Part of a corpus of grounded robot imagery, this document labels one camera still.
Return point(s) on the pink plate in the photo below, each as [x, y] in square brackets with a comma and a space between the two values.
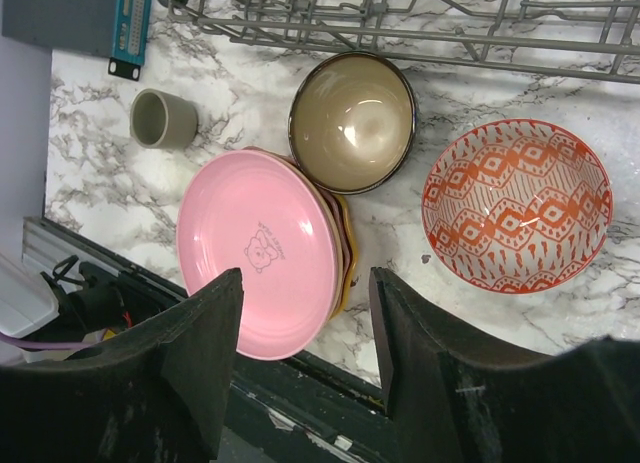
[249, 210]

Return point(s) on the small grey cup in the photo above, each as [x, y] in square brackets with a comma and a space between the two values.
[159, 120]

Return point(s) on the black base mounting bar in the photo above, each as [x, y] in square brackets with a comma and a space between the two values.
[301, 409]

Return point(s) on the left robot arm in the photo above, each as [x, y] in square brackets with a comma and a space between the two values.
[27, 301]

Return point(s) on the dark grey network switch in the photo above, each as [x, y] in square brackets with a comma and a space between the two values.
[115, 30]

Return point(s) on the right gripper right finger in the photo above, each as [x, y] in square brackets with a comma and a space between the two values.
[457, 394]

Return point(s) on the grey wire dish rack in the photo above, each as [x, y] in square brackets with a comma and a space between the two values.
[591, 39]

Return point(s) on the brown beige bowl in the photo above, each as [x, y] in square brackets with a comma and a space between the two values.
[352, 122]

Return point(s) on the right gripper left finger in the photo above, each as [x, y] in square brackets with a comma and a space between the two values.
[155, 393]

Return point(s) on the red patterned bowl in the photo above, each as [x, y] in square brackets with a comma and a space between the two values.
[517, 206]

